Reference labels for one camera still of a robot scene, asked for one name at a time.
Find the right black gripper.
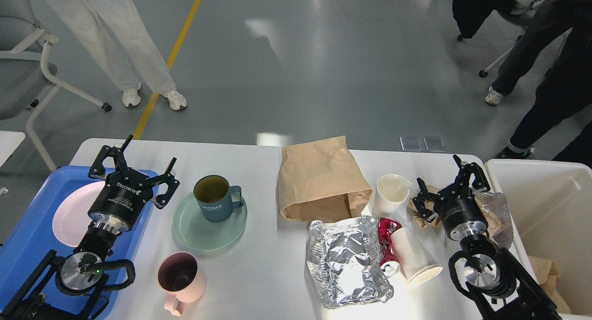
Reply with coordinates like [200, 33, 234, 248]
[413, 155, 491, 241]

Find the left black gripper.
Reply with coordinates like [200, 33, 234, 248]
[87, 135, 180, 232]

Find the green plate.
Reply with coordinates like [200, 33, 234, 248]
[172, 194, 248, 252]

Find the blue-grey HOME mug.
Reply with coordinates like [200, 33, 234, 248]
[193, 175, 245, 222]

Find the pink ribbed mug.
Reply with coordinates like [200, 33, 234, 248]
[157, 251, 207, 316]

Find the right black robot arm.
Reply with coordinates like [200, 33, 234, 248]
[412, 155, 560, 320]

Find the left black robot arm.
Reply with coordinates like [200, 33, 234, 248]
[1, 136, 179, 320]

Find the crumpled brown paper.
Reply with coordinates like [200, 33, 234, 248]
[407, 185, 442, 228]

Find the clear plastic bag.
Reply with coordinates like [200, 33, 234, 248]
[475, 192, 513, 249]

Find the right metal floor plate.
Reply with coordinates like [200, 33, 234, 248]
[423, 136, 447, 153]

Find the metal floor plate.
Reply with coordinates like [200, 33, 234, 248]
[400, 136, 423, 152]
[423, 136, 447, 153]

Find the upright white paper cup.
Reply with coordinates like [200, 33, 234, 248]
[372, 174, 412, 217]

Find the left metal floor plate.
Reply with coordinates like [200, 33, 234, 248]
[400, 136, 423, 152]

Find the pink plate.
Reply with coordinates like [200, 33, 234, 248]
[51, 181, 105, 247]

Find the lying white paper cup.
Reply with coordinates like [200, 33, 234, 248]
[390, 227, 443, 286]

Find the red crumpled wrapper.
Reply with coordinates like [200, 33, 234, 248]
[378, 217, 402, 268]

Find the white plastic bin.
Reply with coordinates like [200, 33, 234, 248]
[486, 159, 592, 320]

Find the blue plastic tray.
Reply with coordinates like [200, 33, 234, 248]
[0, 166, 154, 320]

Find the brown paper in bin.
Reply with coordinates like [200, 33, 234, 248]
[528, 255, 572, 314]

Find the crumpled aluminium foil tray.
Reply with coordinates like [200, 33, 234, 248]
[306, 216, 394, 309]

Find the white side table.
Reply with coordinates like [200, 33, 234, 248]
[0, 130, 25, 166]

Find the brown paper bag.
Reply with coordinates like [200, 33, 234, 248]
[277, 136, 373, 223]

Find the grey office chair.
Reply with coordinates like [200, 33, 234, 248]
[0, 0, 112, 171]

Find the person in black trousers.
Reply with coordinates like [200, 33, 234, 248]
[495, 24, 592, 159]

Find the person in light trousers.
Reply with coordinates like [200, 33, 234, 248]
[44, 0, 187, 110]

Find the chair with black jacket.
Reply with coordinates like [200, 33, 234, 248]
[450, 0, 549, 78]

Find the person in dark trousers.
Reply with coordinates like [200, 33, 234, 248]
[485, 0, 592, 105]

